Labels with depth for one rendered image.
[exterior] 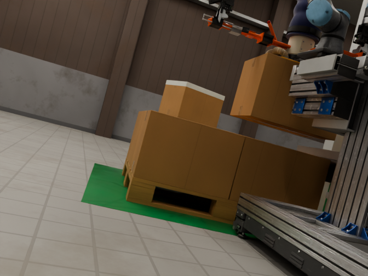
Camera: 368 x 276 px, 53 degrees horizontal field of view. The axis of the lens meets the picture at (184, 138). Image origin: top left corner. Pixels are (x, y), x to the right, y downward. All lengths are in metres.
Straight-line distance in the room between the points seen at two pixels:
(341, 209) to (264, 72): 0.94
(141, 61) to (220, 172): 5.56
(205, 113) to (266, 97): 2.03
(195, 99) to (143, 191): 2.17
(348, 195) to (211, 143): 0.81
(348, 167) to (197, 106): 2.57
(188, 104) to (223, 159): 1.96
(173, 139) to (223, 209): 0.53
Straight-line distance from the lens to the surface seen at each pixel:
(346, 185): 1.91
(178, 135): 2.17
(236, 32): 2.49
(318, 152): 2.78
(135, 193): 2.18
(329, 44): 2.05
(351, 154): 1.92
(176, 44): 7.81
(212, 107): 4.36
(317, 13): 1.98
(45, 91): 7.48
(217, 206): 2.29
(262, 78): 2.33
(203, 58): 7.94
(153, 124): 2.15
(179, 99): 4.12
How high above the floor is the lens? 0.46
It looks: 1 degrees down
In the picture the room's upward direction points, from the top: 15 degrees clockwise
